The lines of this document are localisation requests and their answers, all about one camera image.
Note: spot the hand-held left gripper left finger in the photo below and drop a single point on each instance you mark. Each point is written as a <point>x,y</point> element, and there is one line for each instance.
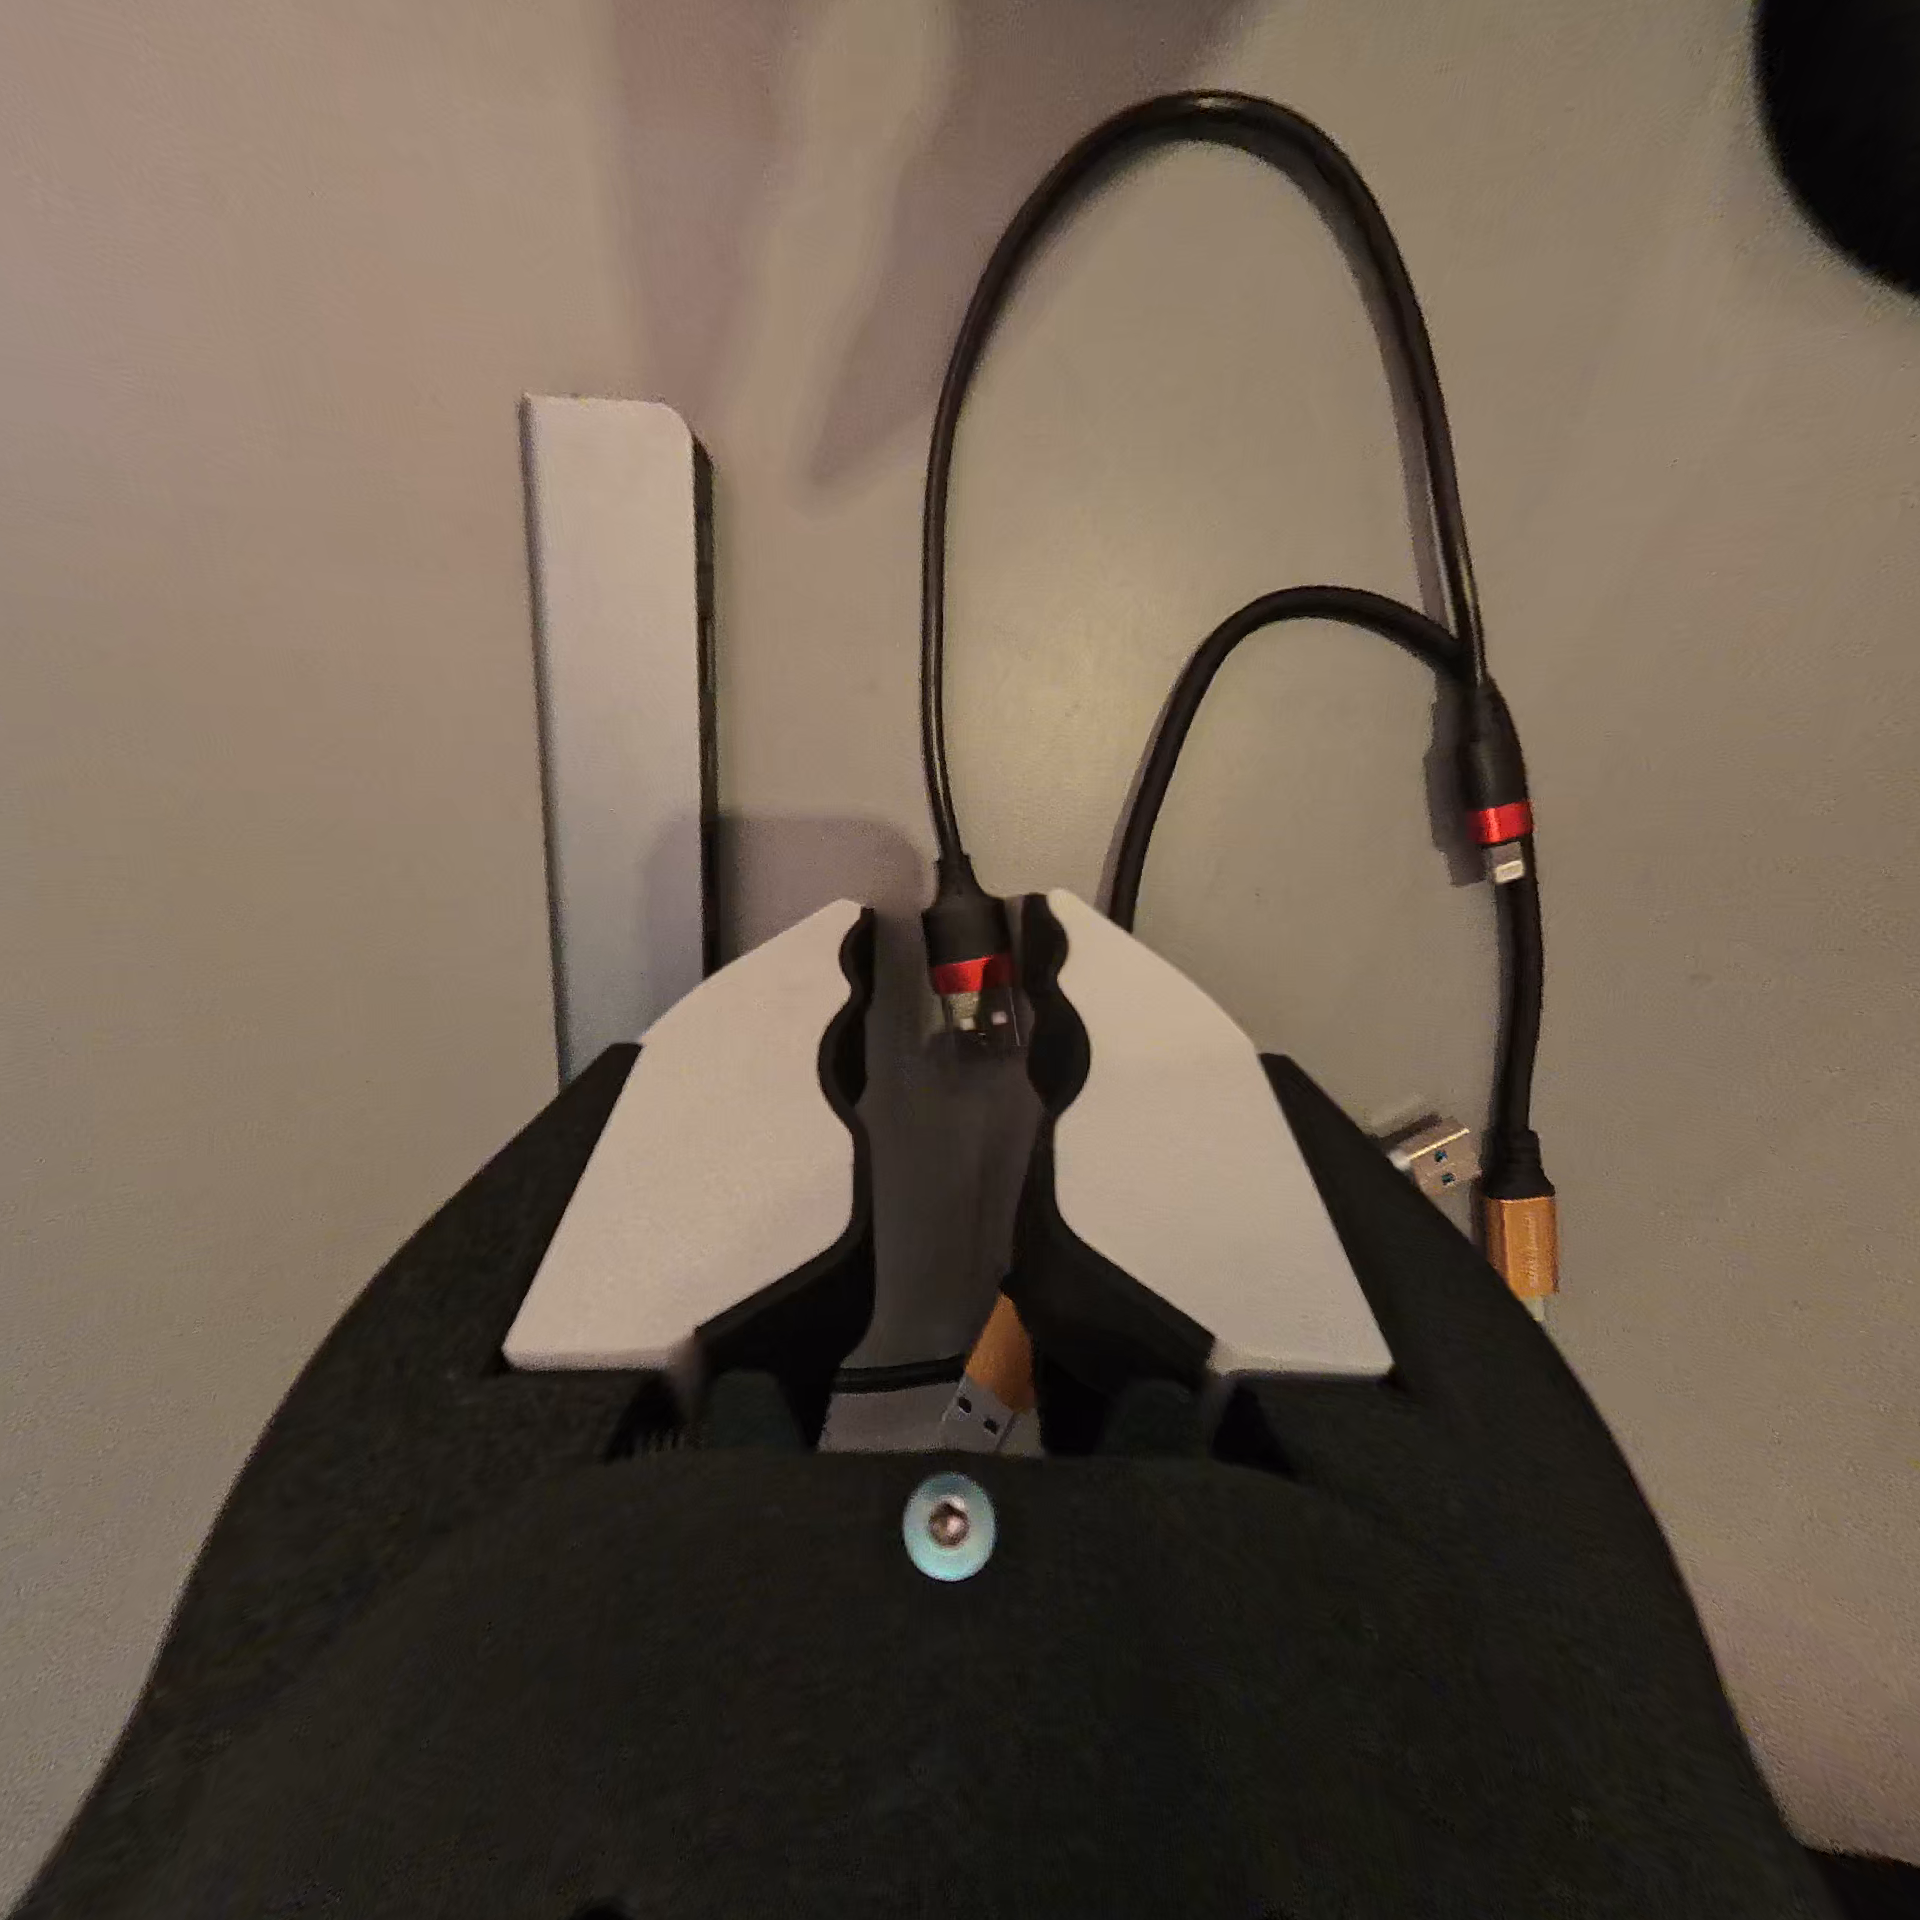
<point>689,1172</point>

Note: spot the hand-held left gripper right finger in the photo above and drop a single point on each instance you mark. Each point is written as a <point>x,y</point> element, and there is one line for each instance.
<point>1199,1187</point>

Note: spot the black round object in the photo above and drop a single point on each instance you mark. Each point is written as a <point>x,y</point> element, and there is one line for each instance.
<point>1851,137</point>

